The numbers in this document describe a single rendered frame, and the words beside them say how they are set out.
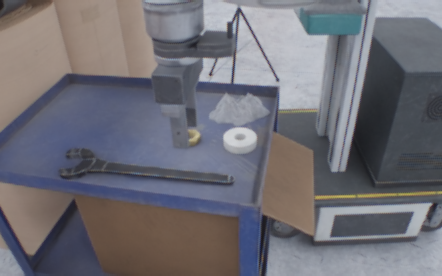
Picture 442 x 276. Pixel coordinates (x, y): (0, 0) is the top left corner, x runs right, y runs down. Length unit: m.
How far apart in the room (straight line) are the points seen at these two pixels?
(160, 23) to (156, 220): 0.45
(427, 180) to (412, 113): 0.36
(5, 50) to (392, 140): 1.30
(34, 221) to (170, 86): 1.00
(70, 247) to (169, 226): 0.42
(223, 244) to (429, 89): 0.90
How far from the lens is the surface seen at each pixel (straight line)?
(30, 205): 1.40
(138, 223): 0.87
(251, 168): 0.76
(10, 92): 1.17
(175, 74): 0.55
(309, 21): 1.12
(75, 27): 1.49
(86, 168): 0.80
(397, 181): 1.63
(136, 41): 1.94
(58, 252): 1.19
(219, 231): 0.82
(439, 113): 1.49
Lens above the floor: 1.37
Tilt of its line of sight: 36 degrees down
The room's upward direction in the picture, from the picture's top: 2 degrees counter-clockwise
